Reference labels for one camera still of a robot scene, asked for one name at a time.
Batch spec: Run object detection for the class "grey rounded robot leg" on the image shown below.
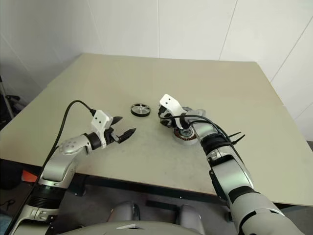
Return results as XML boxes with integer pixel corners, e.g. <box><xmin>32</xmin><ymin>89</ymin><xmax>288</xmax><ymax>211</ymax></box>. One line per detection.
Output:
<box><xmin>109</xmin><ymin>200</ymin><xmax>140</xmax><ymax>224</ymax></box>
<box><xmin>179</xmin><ymin>204</ymin><xmax>204</xmax><ymax>227</ymax></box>

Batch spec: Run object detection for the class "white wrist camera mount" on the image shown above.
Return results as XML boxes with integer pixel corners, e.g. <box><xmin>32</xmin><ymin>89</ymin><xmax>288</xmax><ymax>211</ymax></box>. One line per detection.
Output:
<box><xmin>90</xmin><ymin>110</ymin><xmax>113</xmax><ymax>149</ymax></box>
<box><xmin>159</xmin><ymin>94</ymin><xmax>186</xmax><ymax>117</ymax></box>

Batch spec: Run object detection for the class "black table frame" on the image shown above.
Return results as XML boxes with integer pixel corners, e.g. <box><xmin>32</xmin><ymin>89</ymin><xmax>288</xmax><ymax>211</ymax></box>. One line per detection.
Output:
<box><xmin>72</xmin><ymin>172</ymin><xmax>232</xmax><ymax>222</ymax></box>

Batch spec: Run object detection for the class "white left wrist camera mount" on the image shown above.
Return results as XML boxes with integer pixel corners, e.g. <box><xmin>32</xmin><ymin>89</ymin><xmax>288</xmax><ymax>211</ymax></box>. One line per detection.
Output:
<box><xmin>90</xmin><ymin>110</ymin><xmax>113</xmax><ymax>149</ymax></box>

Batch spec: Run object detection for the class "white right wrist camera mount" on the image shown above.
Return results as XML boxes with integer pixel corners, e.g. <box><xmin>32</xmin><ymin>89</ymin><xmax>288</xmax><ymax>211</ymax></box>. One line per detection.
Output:
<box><xmin>159</xmin><ymin>94</ymin><xmax>186</xmax><ymax>117</ymax></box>

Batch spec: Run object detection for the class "thin black floor cable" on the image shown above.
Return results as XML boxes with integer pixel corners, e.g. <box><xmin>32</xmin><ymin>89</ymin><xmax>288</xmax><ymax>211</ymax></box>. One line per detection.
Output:
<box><xmin>0</xmin><ymin>198</ymin><xmax>15</xmax><ymax>209</ymax></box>

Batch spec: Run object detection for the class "motor housing with copper windings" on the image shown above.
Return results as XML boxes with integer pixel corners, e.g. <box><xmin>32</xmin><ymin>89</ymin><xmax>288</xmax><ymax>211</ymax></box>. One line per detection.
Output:
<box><xmin>172</xmin><ymin>127</ymin><xmax>196</xmax><ymax>147</ymax></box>

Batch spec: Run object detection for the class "black silver spoked rotor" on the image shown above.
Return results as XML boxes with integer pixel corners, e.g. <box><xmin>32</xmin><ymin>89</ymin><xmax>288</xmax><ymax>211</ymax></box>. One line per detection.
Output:
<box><xmin>130</xmin><ymin>103</ymin><xmax>151</xmax><ymax>117</ymax></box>

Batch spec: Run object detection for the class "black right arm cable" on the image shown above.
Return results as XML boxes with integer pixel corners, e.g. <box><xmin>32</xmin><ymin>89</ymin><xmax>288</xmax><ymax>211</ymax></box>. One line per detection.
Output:
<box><xmin>168</xmin><ymin>114</ymin><xmax>239</xmax><ymax>147</ymax></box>

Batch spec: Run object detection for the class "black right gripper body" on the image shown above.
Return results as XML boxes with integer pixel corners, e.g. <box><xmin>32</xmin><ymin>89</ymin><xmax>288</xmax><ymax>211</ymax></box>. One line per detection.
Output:
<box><xmin>158</xmin><ymin>110</ymin><xmax>177</xmax><ymax>123</ymax></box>

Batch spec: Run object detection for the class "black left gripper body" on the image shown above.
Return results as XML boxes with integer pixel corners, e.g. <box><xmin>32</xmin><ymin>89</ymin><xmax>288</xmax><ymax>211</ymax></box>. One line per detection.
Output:
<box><xmin>105</xmin><ymin>126</ymin><xmax>121</xmax><ymax>145</ymax></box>

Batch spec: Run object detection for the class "grey robot torso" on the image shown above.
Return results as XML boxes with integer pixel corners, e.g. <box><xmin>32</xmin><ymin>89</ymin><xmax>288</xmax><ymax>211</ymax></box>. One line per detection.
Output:
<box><xmin>46</xmin><ymin>219</ymin><xmax>206</xmax><ymax>235</ymax></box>

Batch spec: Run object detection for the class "black table base bar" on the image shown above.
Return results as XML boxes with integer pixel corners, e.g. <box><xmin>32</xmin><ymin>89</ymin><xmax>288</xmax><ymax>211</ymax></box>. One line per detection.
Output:
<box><xmin>146</xmin><ymin>200</ymin><xmax>181</xmax><ymax>212</ymax></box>

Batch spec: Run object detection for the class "orange object under table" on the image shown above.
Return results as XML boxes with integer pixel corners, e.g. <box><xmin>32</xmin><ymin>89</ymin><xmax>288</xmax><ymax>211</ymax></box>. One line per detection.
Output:
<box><xmin>22</xmin><ymin>170</ymin><xmax>38</xmax><ymax>184</ymax></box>

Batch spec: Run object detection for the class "black folding frame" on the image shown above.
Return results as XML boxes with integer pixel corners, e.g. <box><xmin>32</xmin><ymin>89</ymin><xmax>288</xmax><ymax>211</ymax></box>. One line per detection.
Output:
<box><xmin>4</xmin><ymin>94</ymin><xmax>27</xmax><ymax>110</ymax></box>

